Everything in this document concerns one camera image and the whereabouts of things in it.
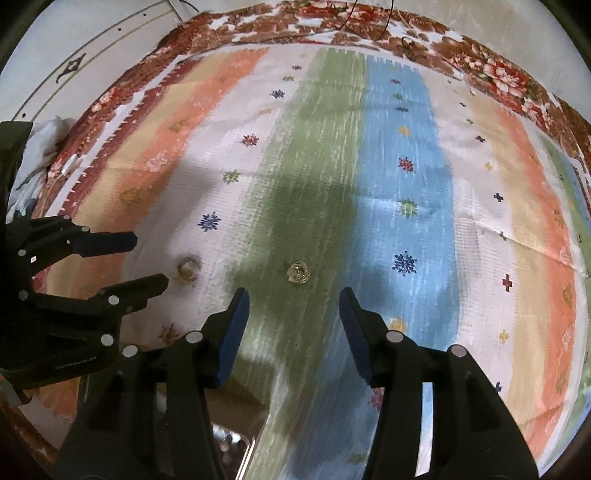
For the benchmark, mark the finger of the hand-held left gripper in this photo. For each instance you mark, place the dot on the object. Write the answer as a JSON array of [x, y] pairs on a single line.
[[108, 243], [138, 288]]

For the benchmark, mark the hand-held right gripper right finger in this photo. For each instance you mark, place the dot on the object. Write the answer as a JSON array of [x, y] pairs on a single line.
[[358, 339]]

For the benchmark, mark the striped colourful blanket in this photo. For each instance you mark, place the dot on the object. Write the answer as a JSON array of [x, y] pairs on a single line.
[[323, 161]]

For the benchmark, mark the white headboard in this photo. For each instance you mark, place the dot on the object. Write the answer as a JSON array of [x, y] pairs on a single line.
[[46, 60]]

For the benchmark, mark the silver metal tin box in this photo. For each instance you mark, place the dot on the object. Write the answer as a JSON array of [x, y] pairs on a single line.
[[240, 443]]

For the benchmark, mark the grey crumpled cloth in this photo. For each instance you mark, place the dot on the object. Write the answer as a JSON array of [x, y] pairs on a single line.
[[44, 138]]

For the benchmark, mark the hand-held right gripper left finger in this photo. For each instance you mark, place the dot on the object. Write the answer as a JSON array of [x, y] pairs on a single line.
[[231, 339]]

